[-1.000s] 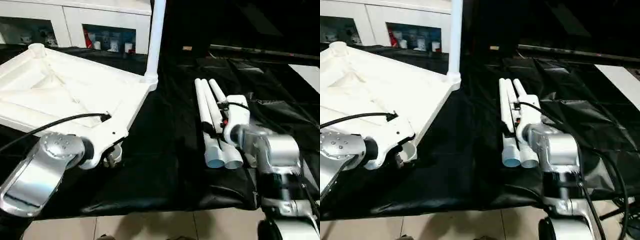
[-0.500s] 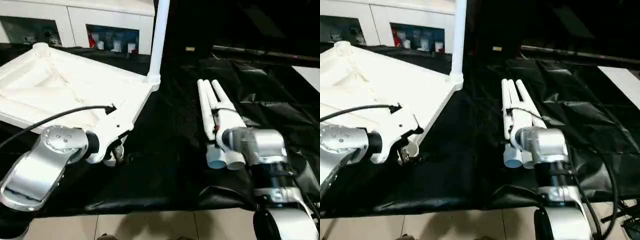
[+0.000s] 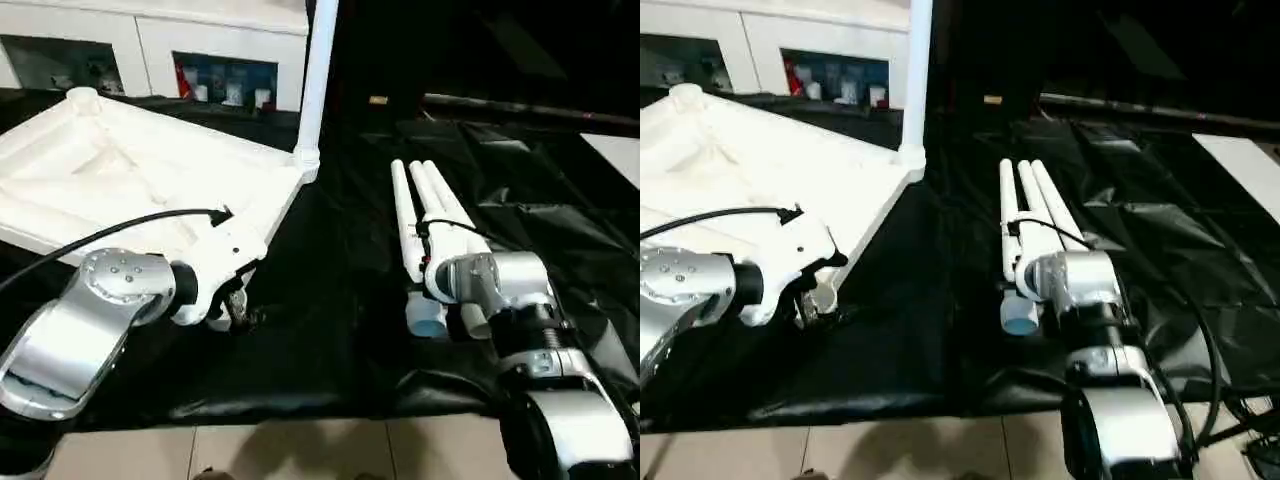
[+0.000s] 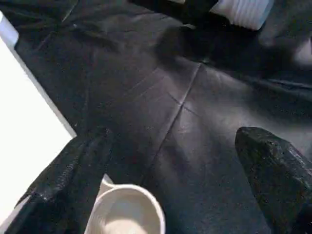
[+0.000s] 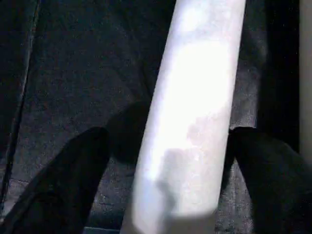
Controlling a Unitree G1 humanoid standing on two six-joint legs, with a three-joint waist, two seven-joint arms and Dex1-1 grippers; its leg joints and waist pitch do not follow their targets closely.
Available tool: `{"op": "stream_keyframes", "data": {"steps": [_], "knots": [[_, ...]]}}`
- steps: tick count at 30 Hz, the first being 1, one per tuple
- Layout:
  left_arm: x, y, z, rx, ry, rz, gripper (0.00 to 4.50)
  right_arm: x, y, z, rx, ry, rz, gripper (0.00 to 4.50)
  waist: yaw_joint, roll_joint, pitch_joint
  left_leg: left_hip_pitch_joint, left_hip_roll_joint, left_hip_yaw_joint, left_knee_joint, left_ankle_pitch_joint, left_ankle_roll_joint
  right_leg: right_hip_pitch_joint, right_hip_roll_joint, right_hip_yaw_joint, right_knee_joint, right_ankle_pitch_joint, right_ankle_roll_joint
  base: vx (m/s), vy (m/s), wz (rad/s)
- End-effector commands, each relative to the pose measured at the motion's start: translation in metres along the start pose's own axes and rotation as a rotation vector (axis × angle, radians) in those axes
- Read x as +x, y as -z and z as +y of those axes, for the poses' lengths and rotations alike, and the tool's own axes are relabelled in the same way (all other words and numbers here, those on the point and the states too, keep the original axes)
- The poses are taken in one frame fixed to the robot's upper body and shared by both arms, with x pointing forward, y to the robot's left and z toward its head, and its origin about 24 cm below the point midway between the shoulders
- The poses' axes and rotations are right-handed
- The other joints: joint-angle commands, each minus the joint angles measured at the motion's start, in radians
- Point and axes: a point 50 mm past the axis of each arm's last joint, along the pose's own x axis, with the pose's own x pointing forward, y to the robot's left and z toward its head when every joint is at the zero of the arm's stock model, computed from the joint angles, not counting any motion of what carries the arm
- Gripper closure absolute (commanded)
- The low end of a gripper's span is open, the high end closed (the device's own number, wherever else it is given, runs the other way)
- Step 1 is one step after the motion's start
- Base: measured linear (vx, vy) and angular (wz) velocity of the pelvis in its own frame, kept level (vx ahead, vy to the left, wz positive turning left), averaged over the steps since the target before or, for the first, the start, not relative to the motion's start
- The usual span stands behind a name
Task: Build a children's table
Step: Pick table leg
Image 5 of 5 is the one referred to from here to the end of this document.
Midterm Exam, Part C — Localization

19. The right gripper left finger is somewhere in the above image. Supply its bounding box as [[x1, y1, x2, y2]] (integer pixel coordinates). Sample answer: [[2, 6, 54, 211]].
[[0, 126, 111, 234]]

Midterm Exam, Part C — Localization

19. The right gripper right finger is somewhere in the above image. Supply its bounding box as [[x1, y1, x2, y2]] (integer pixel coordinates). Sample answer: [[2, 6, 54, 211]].
[[228, 126, 312, 234]]

